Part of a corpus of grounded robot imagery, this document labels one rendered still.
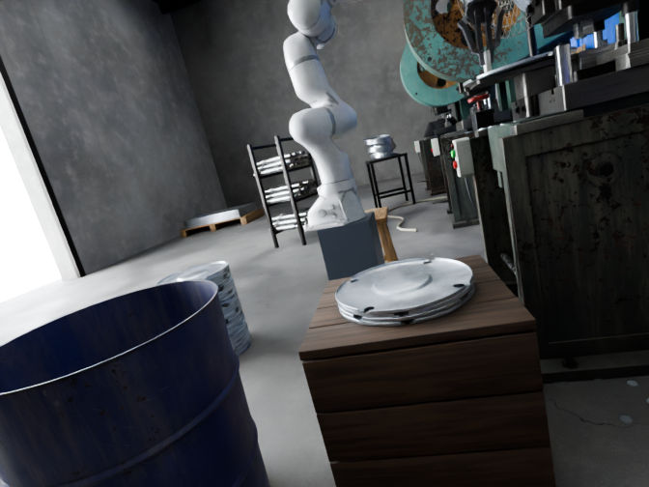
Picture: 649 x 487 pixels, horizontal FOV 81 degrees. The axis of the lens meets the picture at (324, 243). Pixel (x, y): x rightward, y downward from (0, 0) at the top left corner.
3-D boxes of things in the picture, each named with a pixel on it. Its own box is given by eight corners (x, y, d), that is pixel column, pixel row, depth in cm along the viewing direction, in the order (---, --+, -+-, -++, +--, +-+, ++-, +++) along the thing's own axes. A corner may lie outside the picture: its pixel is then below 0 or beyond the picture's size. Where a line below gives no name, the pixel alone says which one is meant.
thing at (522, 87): (484, 128, 107) (476, 77, 104) (474, 128, 120) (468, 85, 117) (583, 103, 100) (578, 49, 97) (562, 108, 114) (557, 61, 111)
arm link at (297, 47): (283, 71, 122) (264, 18, 121) (304, 82, 138) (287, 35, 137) (335, 42, 114) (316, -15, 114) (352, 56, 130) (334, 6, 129)
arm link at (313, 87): (283, 77, 127) (325, 73, 137) (308, 148, 128) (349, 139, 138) (299, 59, 117) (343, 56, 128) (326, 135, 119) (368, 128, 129)
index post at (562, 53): (561, 85, 90) (556, 42, 88) (556, 87, 93) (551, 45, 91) (574, 82, 89) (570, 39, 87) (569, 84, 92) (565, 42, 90)
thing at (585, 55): (580, 70, 98) (579, 51, 97) (558, 78, 112) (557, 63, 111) (621, 59, 96) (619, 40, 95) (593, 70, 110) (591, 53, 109)
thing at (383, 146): (380, 213, 403) (364, 137, 386) (374, 207, 447) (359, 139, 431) (416, 204, 401) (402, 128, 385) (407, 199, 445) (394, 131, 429)
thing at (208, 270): (163, 294, 134) (163, 292, 134) (151, 283, 159) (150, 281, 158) (239, 267, 149) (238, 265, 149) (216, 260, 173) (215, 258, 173)
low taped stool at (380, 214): (359, 267, 232) (347, 214, 225) (398, 260, 227) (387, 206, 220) (352, 287, 199) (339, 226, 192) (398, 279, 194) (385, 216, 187)
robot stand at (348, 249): (346, 350, 136) (316, 230, 127) (352, 327, 153) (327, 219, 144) (395, 344, 132) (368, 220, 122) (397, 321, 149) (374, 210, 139)
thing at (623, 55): (630, 67, 81) (626, 15, 79) (592, 79, 97) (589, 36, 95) (662, 59, 80) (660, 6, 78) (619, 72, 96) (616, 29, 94)
